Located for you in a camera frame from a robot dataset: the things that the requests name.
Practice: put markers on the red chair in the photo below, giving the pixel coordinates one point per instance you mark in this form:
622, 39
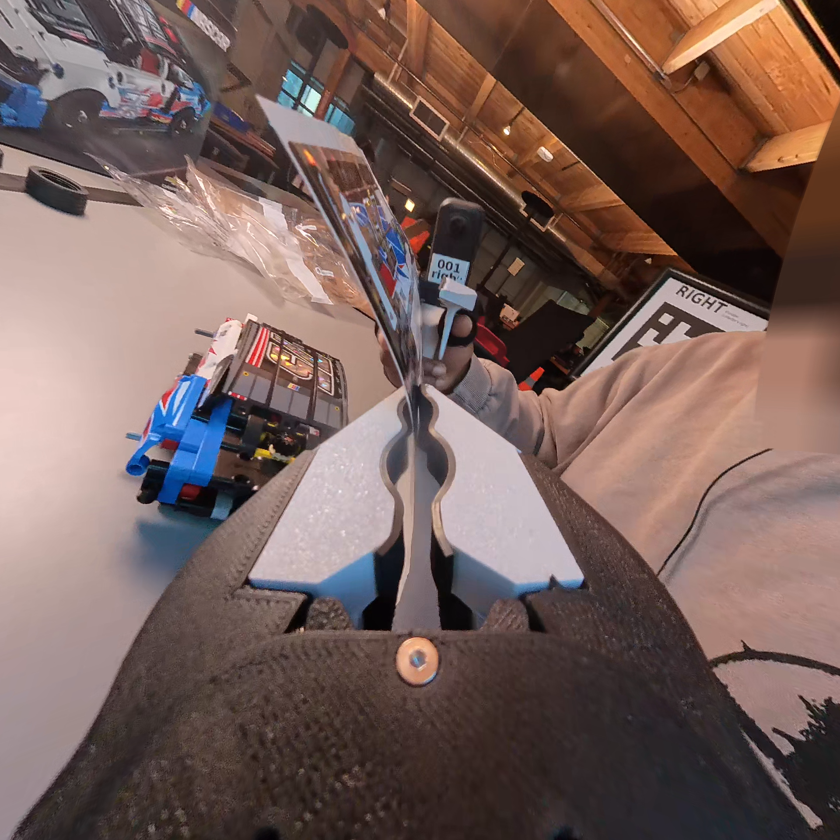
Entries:
491, 344

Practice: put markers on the person's beige sweatshirt torso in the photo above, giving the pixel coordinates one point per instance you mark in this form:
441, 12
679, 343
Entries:
754, 558

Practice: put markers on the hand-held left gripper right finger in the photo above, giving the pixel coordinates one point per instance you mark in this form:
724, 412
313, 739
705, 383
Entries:
505, 525

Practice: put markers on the lego car model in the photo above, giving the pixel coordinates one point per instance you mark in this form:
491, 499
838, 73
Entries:
197, 446

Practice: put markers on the sticker sheet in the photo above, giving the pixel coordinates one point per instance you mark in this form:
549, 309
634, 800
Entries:
367, 223

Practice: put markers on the clear plastic bags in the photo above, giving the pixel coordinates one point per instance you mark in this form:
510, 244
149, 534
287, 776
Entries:
249, 229

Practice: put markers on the person's right forearm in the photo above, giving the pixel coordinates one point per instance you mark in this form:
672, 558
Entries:
590, 394

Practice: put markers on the window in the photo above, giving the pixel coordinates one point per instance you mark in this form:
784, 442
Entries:
308, 98

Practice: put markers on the person's right hand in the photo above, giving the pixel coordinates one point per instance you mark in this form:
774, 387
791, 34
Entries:
446, 375

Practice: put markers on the black rubber tyre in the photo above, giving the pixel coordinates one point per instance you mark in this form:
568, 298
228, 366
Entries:
56, 190

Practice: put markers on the lego set box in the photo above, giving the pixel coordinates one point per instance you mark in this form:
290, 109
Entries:
98, 65

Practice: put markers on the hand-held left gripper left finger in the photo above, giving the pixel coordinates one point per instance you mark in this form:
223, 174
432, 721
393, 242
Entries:
315, 525

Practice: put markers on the orange traffic cone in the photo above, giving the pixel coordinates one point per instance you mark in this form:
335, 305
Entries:
533, 380

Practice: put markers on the air vent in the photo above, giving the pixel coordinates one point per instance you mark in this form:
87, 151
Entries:
430, 118

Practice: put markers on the framed marker sign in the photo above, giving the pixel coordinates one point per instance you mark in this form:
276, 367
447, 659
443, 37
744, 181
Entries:
663, 328

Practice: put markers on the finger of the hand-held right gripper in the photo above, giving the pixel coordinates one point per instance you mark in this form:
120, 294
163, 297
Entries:
456, 296

